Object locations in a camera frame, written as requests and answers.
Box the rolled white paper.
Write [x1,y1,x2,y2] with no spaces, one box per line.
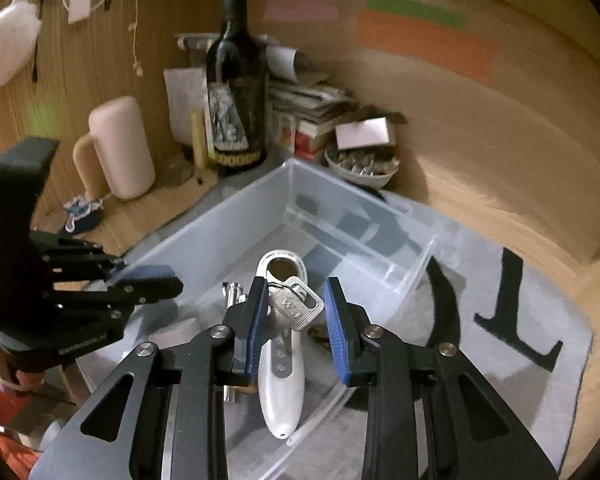
[267,42,301,81]

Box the white paper sheet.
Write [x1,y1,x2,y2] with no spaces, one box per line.
[163,66,208,146]

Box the red clothing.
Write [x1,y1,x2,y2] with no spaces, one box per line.
[0,350,41,480]

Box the clear plastic storage bin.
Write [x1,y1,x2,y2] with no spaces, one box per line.
[77,156,446,480]

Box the stack of books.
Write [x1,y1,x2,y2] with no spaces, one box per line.
[267,77,356,163]

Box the dark wine bottle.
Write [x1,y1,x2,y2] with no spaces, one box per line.
[204,0,271,178]

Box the orange paper sheet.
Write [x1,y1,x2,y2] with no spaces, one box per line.
[355,10,496,86]

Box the white bottle opener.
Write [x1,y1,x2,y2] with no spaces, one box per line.
[256,249,309,441]

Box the blue white crochet pouch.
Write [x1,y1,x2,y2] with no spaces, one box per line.
[62,196,103,235]

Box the silver key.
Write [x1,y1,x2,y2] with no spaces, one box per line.
[267,276,326,332]

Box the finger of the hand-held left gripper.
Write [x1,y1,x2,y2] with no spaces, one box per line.
[30,230,182,289]
[46,278,185,327]

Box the small open white box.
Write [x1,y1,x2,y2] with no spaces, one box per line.
[334,112,408,151]

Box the green paper strip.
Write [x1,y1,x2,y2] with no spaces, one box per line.
[366,0,468,31]

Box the white fluffy pompom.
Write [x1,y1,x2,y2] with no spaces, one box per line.
[0,1,43,88]

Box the grey mat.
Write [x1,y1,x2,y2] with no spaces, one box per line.
[75,180,593,480]

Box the cream tube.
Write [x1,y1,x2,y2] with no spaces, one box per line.
[190,110,210,171]

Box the pale pink mug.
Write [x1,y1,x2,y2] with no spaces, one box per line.
[74,96,157,201]

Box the silver metal rod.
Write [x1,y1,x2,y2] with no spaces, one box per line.
[222,281,247,405]

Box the beige hanging cord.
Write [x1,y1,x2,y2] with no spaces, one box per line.
[129,0,147,78]

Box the white bowl of small bits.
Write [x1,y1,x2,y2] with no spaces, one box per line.
[324,147,401,190]

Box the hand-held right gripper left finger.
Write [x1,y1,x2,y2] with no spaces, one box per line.
[30,276,271,480]

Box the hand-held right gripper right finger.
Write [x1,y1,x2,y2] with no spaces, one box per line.
[324,276,556,480]

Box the white hanging tag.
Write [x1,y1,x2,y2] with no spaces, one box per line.
[67,0,93,25]

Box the silver metal stand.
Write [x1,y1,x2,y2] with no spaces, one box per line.
[175,32,221,51]

